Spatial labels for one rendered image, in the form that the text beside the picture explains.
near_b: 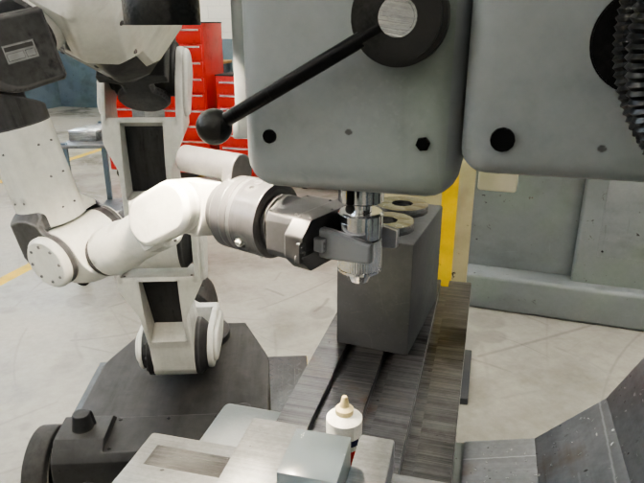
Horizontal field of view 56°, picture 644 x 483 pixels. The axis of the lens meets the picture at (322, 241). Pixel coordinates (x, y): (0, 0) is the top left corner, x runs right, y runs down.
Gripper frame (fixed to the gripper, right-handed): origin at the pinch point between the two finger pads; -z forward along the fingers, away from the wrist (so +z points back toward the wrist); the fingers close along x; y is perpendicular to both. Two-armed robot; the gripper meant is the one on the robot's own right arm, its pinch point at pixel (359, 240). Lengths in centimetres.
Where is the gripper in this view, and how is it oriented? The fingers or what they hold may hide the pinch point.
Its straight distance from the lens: 63.3
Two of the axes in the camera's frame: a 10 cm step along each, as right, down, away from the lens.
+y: -0.1, 9.4, 3.5
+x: 5.6, -2.8, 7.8
